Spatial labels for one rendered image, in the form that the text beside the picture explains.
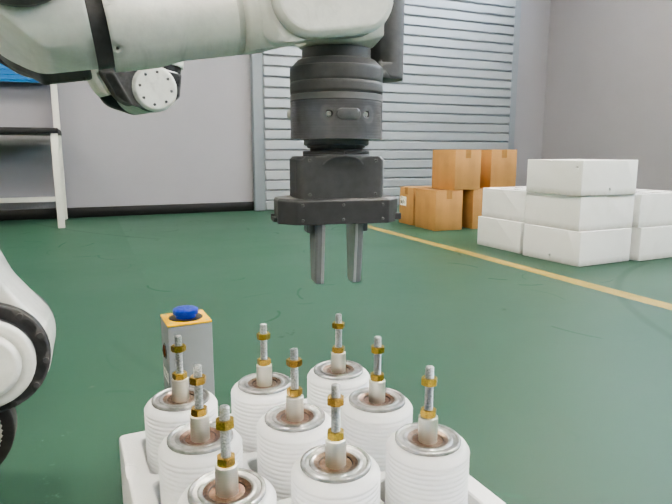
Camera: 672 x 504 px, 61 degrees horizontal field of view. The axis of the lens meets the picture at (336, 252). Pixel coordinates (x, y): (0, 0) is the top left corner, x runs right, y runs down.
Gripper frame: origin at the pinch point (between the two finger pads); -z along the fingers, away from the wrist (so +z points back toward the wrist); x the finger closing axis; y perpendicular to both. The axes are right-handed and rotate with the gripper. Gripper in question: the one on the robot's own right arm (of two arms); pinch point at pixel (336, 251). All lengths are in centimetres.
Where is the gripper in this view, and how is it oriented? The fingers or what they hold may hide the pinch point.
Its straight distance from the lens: 57.0
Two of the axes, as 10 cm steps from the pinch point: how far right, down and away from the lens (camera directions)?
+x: 9.7, -0.4, 2.5
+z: 0.0, -9.9, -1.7
